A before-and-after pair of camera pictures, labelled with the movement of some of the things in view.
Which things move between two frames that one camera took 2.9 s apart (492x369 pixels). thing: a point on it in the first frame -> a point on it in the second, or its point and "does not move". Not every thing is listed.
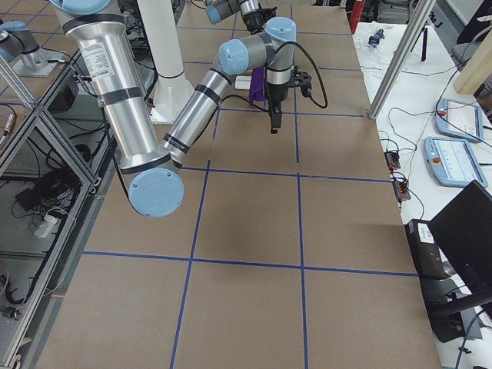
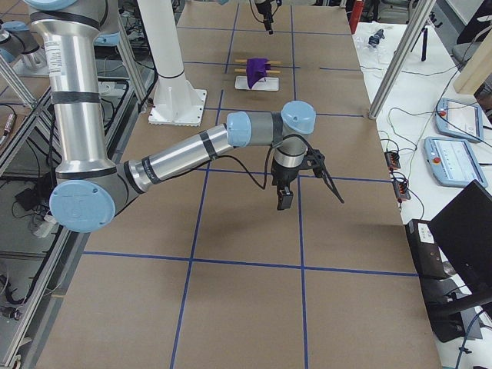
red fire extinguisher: x=355 y=14 does not move
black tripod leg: x=424 y=44 does not move
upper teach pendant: x=459 y=120 does not move
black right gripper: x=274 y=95 -> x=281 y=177
